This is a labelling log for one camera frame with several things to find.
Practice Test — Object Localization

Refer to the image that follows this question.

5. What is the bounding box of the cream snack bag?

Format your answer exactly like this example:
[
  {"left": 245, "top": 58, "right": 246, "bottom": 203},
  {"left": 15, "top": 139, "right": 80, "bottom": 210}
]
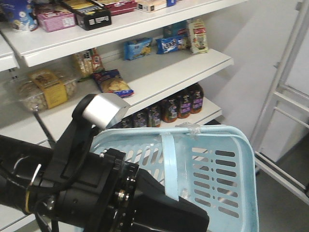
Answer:
[{"left": 187, "top": 18, "right": 208, "bottom": 55}]

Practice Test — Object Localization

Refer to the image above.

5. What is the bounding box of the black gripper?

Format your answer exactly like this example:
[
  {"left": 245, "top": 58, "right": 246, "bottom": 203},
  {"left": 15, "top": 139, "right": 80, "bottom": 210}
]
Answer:
[{"left": 103, "top": 148, "right": 210, "bottom": 232}]

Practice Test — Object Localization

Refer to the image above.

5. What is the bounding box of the pink snack box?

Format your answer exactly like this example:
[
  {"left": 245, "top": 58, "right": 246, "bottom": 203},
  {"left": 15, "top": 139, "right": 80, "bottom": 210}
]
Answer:
[{"left": 36, "top": 7, "right": 76, "bottom": 32}]

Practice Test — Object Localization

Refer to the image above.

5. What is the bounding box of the light blue snack pack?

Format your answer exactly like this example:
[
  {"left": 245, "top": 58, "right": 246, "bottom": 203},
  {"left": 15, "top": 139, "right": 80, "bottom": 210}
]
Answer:
[{"left": 124, "top": 38, "right": 153, "bottom": 60}]

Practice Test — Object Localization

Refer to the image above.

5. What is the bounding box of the white shelf unit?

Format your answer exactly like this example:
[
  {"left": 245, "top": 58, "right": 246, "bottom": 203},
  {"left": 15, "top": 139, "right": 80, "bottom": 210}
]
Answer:
[{"left": 0, "top": 0, "right": 249, "bottom": 232}]

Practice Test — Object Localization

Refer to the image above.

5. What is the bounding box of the blue cookie pack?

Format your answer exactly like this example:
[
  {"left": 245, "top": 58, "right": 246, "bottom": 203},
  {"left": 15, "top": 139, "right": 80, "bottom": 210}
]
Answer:
[{"left": 156, "top": 36, "right": 190, "bottom": 55}]

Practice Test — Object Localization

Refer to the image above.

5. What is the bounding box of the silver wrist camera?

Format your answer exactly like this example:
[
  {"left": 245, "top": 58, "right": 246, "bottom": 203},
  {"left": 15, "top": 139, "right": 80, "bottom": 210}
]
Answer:
[{"left": 82, "top": 93, "right": 130, "bottom": 130}]

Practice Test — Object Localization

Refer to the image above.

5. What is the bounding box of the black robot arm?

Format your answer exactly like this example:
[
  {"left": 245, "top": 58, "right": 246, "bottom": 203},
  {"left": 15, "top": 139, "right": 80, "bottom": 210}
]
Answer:
[{"left": 0, "top": 136, "right": 210, "bottom": 232}]

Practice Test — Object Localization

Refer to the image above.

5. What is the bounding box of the black snack box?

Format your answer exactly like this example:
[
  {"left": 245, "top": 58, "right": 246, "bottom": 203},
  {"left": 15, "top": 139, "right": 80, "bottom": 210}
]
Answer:
[{"left": 58, "top": 0, "right": 112, "bottom": 30}]

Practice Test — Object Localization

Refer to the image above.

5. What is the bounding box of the blue biscuit tub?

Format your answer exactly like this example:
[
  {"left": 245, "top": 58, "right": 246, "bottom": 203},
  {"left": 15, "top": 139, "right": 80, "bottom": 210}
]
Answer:
[{"left": 0, "top": 0, "right": 38, "bottom": 33}]

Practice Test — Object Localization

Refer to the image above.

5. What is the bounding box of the light blue plastic basket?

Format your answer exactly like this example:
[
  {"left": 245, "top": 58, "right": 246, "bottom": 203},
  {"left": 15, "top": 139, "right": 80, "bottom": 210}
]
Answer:
[{"left": 91, "top": 123, "right": 259, "bottom": 232}]

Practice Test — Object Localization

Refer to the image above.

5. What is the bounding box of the blue chip bag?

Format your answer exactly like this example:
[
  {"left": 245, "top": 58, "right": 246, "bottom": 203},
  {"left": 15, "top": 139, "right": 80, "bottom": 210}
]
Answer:
[{"left": 92, "top": 69, "right": 134, "bottom": 98}]

